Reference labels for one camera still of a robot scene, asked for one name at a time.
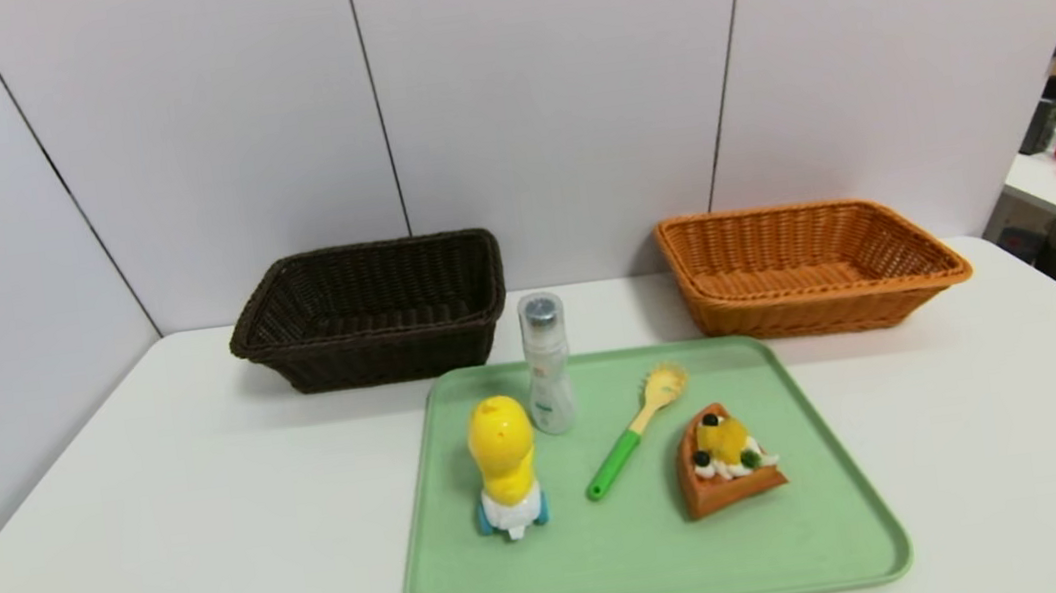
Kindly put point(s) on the toy cake slice with fruit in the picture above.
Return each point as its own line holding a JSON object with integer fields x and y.
{"x": 719, "y": 495}

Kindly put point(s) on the light green plastic tray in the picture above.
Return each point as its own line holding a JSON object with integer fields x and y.
{"x": 660, "y": 552}

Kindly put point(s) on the yellow duck toy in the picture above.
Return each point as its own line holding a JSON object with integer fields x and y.
{"x": 503, "y": 451}

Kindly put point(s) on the dark brown wicker basket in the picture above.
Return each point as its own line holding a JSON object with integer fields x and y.
{"x": 374, "y": 356}

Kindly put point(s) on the clear spray bottle silver cap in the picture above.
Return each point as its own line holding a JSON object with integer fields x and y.
{"x": 550, "y": 384}

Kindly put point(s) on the orange wicker basket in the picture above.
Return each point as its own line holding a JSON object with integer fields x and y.
{"x": 822, "y": 311}

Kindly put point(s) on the black bottle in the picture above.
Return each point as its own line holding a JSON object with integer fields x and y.
{"x": 1043, "y": 122}

